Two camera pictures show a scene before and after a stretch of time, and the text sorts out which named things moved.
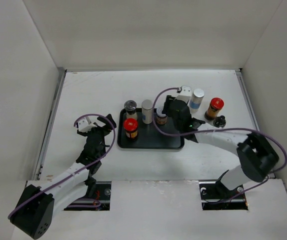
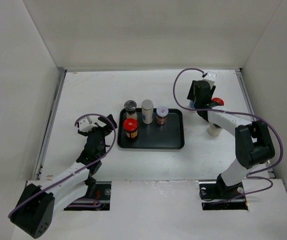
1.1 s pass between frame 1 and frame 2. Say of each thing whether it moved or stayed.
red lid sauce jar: stayed
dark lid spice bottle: stayed
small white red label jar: stayed
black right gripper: moved
